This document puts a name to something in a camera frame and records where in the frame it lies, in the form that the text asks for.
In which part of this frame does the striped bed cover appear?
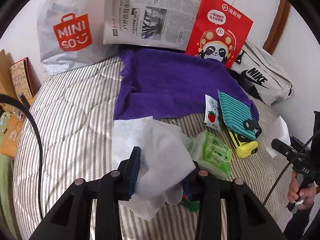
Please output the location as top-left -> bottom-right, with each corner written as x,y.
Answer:
13,56 -> 291,239

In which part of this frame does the strawberry snack packet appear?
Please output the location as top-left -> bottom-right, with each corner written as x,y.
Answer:
204,94 -> 222,132

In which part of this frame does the wooden side table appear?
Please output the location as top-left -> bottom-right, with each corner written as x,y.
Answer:
1,49 -> 39,159

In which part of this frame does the red panda paper bag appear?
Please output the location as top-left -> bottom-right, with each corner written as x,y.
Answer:
185,0 -> 253,69

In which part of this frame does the green card packet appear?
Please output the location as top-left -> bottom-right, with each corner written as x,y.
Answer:
181,194 -> 200,212

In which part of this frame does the yellow mesh pouch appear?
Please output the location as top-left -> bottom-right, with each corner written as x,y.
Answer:
223,124 -> 258,159

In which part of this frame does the white cloth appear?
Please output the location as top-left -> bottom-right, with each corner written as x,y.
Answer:
112,116 -> 195,220

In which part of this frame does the folded newspaper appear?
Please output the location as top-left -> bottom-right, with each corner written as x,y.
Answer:
103,0 -> 201,51

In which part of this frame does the right hand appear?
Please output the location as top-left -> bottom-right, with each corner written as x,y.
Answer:
287,171 -> 316,210

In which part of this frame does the green tissue pack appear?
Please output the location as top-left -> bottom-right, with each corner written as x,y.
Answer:
188,131 -> 232,179

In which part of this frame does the white sponge block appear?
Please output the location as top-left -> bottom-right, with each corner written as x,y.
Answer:
265,116 -> 291,158

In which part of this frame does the white Miniso plastic bag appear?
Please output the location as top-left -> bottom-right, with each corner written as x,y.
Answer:
37,0 -> 117,75

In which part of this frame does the black cable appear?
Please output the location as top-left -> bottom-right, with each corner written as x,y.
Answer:
0,94 -> 45,219

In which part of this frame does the white Nike waist bag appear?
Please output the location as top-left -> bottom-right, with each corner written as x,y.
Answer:
229,40 -> 293,106

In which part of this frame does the patterned book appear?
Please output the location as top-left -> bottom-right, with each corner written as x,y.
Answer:
10,57 -> 35,99

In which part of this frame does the teal ribbed cloth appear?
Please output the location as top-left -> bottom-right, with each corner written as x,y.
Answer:
218,91 -> 261,141

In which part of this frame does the purple towel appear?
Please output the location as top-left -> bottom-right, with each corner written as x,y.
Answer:
114,48 -> 259,120

